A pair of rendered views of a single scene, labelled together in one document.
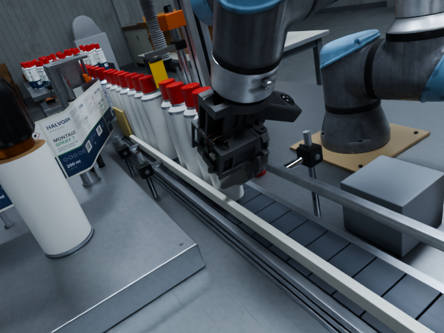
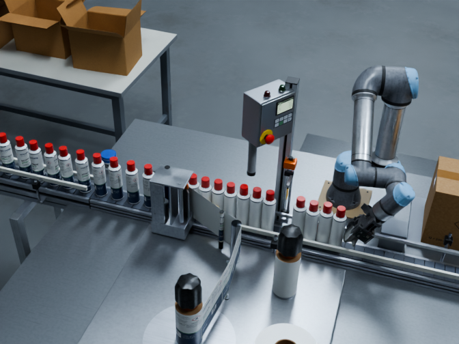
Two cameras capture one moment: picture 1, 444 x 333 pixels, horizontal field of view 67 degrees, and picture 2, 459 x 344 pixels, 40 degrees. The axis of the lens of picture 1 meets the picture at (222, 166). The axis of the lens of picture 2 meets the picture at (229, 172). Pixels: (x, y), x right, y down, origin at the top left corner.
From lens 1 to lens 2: 2.18 m
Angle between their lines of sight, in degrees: 42
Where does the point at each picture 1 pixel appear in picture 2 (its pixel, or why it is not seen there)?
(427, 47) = not seen: hidden behind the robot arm
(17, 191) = (296, 270)
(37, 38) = not seen: outside the picture
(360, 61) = not seen: hidden behind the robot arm
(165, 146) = (271, 226)
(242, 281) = (363, 278)
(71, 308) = (330, 307)
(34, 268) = (287, 305)
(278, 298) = (379, 279)
